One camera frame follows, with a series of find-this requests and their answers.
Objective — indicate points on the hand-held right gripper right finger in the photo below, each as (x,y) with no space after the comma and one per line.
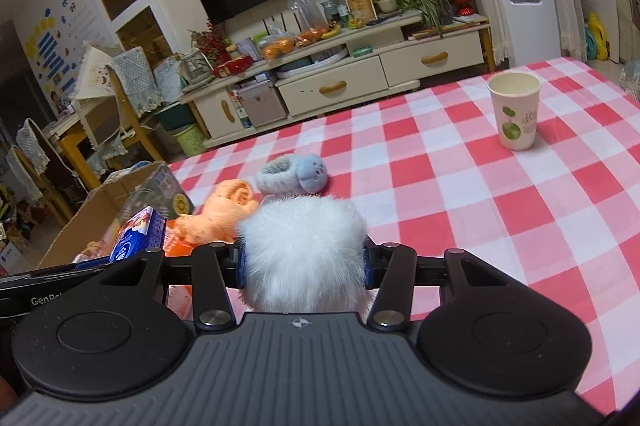
(368,263)

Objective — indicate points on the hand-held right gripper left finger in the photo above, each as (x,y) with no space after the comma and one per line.
(240,263)

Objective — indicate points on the white fluffy pompom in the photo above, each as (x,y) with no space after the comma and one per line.
(300,241)

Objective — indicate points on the cardboard box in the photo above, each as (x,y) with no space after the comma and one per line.
(90,216)

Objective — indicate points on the blue white carton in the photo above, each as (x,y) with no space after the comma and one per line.
(137,233)

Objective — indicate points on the orange rolled towel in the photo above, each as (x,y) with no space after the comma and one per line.
(225,211)

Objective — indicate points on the tan plush toy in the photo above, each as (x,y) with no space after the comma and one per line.
(95,248)

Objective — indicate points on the light blue plush slipper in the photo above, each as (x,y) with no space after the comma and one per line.
(292,173)

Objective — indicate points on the red white checkered tablecloth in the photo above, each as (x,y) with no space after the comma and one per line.
(450,181)

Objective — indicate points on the green plastic bin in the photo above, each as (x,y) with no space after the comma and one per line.
(187,136)

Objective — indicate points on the grey pink storage box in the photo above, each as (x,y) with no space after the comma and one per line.
(260,104)

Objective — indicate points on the cream television cabinet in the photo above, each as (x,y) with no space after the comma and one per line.
(325,89)

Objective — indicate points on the red gift box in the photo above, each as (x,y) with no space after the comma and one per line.
(232,66)

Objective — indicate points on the white picture box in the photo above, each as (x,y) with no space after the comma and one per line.
(195,66)

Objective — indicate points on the white round tray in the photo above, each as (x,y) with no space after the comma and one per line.
(305,66)

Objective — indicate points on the small green box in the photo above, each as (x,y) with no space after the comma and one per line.
(362,52)

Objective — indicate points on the white paper cup green print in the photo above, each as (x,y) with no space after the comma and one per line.
(515,106)

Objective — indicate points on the chair with lace cover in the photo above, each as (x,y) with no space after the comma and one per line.
(132,74)

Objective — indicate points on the bag of oranges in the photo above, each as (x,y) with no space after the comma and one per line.
(277,47)
(310,36)

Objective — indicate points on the red berry branch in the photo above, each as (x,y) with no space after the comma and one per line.
(210,41)

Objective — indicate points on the white embroidered cloth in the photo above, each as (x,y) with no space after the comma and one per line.
(95,74)

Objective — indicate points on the bunch of bananas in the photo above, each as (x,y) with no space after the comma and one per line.
(331,31)

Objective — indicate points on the clear plastic bag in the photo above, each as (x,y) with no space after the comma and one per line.
(307,9)

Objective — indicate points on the teal embroidered cushion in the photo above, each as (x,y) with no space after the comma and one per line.
(632,79)

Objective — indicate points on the yellow detergent bottle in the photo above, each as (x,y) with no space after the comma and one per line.
(597,36)

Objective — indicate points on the wall sticker chart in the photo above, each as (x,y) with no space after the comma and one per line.
(55,51)

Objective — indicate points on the wooden photo frame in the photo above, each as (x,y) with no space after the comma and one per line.
(360,6)

